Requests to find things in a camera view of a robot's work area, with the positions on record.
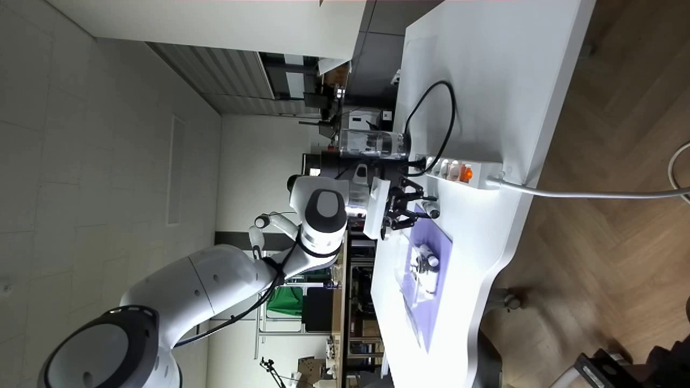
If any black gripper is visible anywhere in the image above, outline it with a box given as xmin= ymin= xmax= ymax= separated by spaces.
xmin=386 ymin=178 xmax=442 ymax=233

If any purple flat box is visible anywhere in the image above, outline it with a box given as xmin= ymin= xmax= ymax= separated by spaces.
xmin=397 ymin=212 xmax=455 ymax=354

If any black box under shelf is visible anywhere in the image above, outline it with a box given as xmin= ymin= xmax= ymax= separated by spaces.
xmin=299 ymin=286 xmax=334 ymax=334

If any black power plug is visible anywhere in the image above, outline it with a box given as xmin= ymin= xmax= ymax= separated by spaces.
xmin=403 ymin=156 xmax=432 ymax=178

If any large bottle white label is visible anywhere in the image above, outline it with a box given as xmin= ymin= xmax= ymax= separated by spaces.
xmin=414 ymin=243 xmax=442 ymax=273

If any white power strip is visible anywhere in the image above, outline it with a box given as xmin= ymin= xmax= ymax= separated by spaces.
xmin=428 ymin=137 xmax=512 ymax=188

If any cluttered equipment desk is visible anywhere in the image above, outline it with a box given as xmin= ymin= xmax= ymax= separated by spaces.
xmin=299 ymin=62 xmax=398 ymax=156

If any green cloth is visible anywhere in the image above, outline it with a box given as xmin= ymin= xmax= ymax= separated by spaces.
xmin=267 ymin=285 xmax=309 ymax=318

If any black chair base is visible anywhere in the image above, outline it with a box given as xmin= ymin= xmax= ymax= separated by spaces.
xmin=567 ymin=297 xmax=690 ymax=388

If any black power cable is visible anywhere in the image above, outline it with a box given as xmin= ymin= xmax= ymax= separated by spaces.
xmin=401 ymin=77 xmax=458 ymax=178

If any thick white cable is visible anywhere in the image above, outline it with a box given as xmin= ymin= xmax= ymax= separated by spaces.
xmin=487 ymin=140 xmax=690 ymax=204

